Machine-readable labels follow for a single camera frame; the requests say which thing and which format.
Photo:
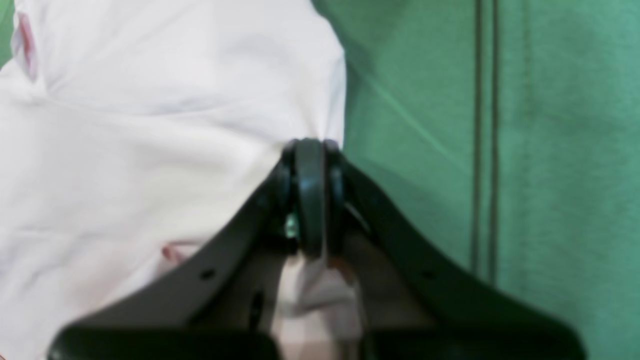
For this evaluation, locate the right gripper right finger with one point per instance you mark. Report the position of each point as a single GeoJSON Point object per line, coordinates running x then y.
{"type": "Point", "coordinates": [416, 303]}

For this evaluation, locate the pink printed t-shirt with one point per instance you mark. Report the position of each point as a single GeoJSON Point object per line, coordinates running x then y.
{"type": "Point", "coordinates": [133, 130]}

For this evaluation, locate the green table cloth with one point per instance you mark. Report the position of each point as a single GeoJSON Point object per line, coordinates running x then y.
{"type": "Point", "coordinates": [508, 132]}

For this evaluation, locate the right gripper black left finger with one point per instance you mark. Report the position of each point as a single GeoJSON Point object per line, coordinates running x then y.
{"type": "Point", "coordinates": [219, 304]}

